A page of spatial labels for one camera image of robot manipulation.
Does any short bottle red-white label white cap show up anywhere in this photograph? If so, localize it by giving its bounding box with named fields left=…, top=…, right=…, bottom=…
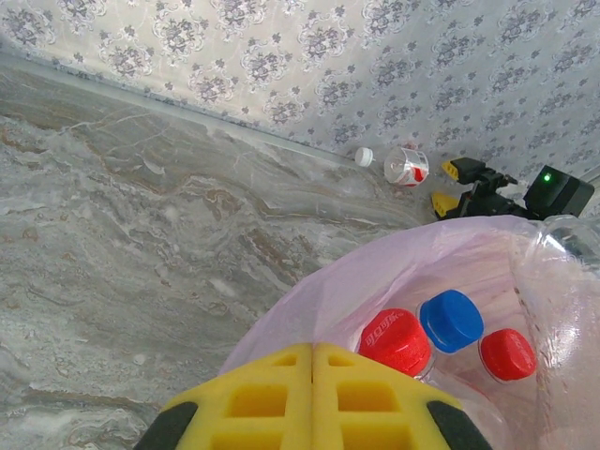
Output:
left=353, top=144, right=430, bottom=188

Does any pink plastic bucket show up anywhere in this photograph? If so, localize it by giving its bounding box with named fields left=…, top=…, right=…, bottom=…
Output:
left=218, top=214, right=600, bottom=450

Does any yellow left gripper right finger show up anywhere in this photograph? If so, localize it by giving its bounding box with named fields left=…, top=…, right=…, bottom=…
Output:
left=312, top=341, right=493, bottom=450

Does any clear bottle red label red cap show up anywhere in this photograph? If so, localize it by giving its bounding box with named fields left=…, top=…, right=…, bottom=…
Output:
left=358, top=307, right=435, bottom=383
left=476, top=327, right=538, bottom=385

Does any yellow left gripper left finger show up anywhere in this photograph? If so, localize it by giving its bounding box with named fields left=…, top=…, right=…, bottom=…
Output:
left=135, top=341, right=314, bottom=450

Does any Pepsi blue label water bottle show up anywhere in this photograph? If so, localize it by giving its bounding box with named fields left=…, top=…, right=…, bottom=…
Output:
left=418, top=288, right=486, bottom=353

